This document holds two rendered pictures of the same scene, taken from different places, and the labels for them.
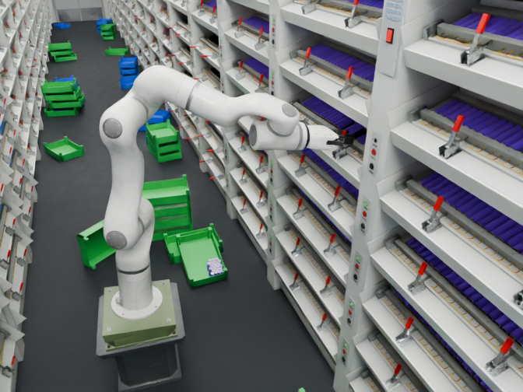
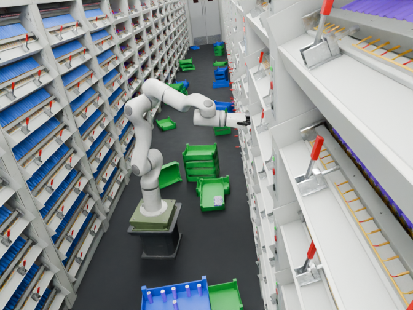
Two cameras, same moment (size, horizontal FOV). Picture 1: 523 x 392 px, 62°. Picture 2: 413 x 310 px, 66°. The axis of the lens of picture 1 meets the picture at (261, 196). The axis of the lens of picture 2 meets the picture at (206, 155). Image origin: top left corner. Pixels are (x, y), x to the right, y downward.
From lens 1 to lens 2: 0.74 m
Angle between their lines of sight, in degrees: 24
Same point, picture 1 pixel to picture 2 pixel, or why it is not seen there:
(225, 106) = (179, 101)
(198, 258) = (211, 194)
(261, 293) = (241, 222)
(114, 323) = (137, 216)
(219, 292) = (216, 216)
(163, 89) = (150, 91)
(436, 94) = not seen: hidden behind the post
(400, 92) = (253, 95)
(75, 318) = not seen: hidden behind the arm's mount
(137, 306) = (150, 209)
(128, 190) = (141, 144)
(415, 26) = (254, 56)
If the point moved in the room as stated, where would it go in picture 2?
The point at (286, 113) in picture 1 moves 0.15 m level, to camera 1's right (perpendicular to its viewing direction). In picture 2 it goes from (204, 105) to (235, 106)
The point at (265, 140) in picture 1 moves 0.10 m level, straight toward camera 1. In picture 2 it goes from (197, 120) to (188, 128)
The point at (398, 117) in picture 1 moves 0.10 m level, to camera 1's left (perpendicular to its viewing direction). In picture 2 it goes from (255, 109) to (233, 108)
